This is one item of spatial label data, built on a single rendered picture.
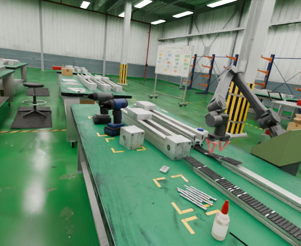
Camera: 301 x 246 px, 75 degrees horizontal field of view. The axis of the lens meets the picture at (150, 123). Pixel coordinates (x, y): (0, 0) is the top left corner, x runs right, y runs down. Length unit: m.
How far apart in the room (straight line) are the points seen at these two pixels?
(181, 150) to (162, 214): 0.41
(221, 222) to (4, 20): 15.98
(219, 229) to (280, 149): 0.72
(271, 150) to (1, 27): 15.82
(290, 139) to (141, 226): 0.89
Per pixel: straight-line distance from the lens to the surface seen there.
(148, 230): 0.61
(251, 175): 0.98
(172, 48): 7.10
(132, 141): 1.02
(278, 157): 1.25
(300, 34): 9.74
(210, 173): 0.87
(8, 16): 16.16
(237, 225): 0.72
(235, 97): 4.34
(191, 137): 1.13
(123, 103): 1.18
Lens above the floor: 1.21
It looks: 16 degrees down
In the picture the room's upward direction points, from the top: 7 degrees clockwise
